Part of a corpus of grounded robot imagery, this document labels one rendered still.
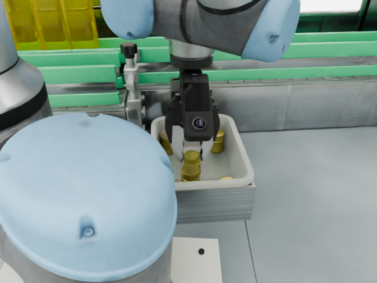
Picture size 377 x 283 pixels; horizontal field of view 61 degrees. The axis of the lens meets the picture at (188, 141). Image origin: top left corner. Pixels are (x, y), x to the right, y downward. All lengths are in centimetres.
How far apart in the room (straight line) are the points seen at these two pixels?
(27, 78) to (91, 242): 16
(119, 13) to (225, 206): 34
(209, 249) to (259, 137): 41
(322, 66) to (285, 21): 49
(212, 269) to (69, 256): 27
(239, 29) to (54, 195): 23
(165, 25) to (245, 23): 10
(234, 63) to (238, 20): 42
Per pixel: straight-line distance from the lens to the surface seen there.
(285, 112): 81
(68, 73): 64
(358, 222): 65
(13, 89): 28
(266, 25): 32
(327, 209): 65
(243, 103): 76
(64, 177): 21
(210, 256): 45
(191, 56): 50
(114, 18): 41
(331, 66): 82
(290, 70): 78
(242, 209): 57
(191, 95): 51
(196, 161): 60
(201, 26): 35
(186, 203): 54
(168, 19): 38
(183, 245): 45
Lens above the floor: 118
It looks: 35 degrees down
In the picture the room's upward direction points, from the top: straight up
